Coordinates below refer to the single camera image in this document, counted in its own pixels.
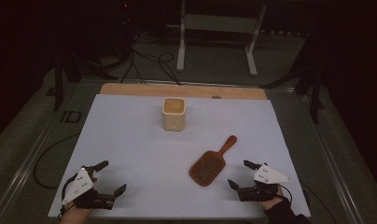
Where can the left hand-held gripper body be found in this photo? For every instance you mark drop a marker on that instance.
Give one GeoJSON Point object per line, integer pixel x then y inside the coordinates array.
{"type": "Point", "coordinates": [80, 183]}

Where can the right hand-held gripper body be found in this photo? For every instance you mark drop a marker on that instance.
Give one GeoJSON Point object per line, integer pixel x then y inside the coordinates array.
{"type": "Point", "coordinates": [267, 175]}

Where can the wooden paddle hairbrush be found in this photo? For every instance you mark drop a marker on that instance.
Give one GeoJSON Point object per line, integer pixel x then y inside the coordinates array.
{"type": "Point", "coordinates": [208, 168]}

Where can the beige square cup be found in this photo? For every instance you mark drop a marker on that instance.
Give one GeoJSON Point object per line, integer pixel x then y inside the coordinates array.
{"type": "Point", "coordinates": [173, 119]}

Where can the person's right hand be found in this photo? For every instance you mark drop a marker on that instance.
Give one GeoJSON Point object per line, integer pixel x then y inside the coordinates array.
{"type": "Point", "coordinates": [272, 203]}

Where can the person's left hand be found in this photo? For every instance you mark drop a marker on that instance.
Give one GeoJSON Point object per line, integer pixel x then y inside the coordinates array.
{"type": "Point", "coordinates": [73, 215]}

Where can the white table mat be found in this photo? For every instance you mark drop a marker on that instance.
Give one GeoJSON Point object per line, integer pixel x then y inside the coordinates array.
{"type": "Point", "coordinates": [146, 149]}

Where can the black tripod stand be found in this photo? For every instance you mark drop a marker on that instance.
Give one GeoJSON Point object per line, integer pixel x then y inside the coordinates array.
{"type": "Point", "coordinates": [314, 87]}
{"type": "Point", "coordinates": [59, 81]}

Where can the white metal stand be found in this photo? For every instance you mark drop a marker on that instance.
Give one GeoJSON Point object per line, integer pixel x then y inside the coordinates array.
{"type": "Point", "coordinates": [220, 23]}

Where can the metal floor rail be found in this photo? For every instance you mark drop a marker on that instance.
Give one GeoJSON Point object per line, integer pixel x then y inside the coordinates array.
{"type": "Point", "coordinates": [25, 161]}
{"type": "Point", "coordinates": [329, 161]}

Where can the black square floor frame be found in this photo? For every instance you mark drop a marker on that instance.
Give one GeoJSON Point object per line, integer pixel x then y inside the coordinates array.
{"type": "Point", "coordinates": [65, 116]}

